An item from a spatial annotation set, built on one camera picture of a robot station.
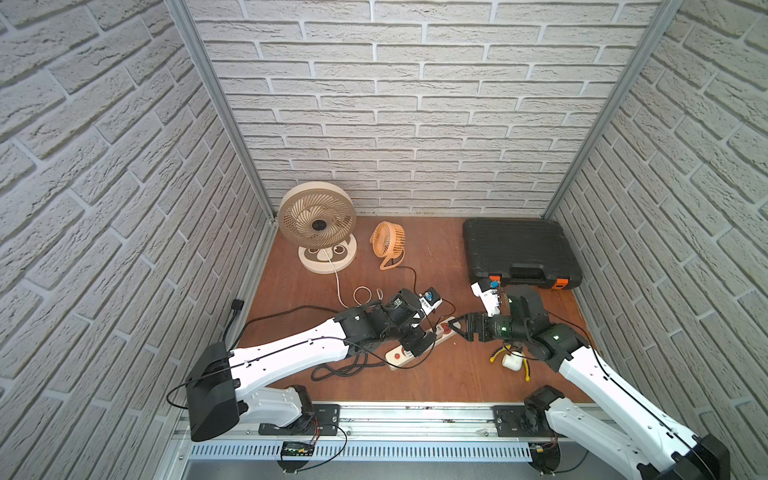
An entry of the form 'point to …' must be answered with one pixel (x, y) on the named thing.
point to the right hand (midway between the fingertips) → (461, 323)
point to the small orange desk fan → (388, 241)
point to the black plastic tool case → (520, 252)
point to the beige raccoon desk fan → (317, 217)
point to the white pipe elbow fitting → (512, 362)
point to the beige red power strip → (400, 357)
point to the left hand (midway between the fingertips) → (418, 309)
